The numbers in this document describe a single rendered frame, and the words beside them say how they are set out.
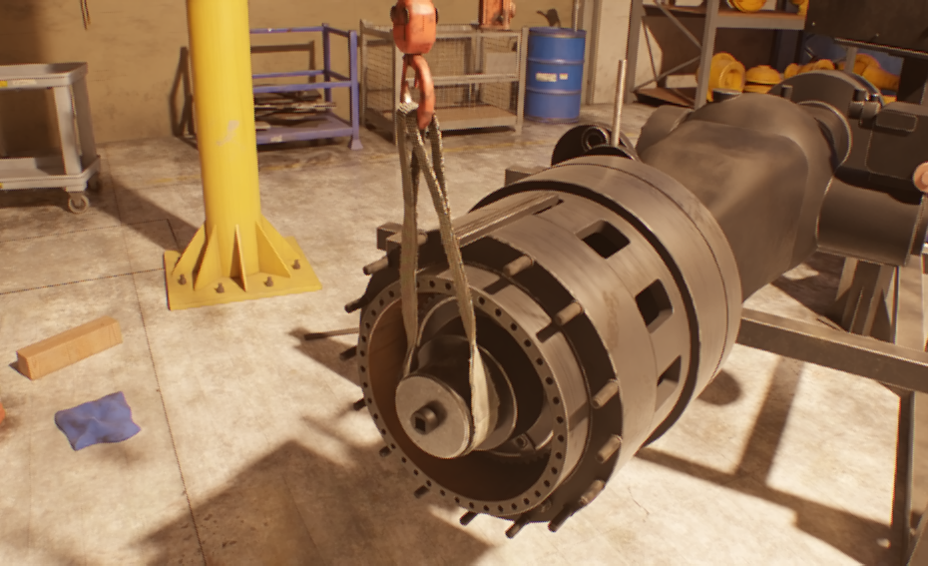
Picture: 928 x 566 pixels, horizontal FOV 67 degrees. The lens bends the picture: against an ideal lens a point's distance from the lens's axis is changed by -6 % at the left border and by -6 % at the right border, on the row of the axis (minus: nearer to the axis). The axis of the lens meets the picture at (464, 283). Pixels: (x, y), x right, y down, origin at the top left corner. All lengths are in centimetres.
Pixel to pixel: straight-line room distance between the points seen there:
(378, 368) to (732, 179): 100
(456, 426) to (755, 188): 106
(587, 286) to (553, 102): 640
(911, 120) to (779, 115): 36
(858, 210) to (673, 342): 118
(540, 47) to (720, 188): 567
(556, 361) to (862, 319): 272
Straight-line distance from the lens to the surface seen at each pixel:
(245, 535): 221
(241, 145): 352
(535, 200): 120
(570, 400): 104
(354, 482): 235
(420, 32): 92
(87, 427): 272
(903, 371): 208
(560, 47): 735
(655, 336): 116
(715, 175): 187
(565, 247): 111
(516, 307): 103
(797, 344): 208
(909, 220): 229
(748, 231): 189
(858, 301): 362
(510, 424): 114
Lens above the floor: 148
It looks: 24 degrees down
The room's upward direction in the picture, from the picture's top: 2 degrees clockwise
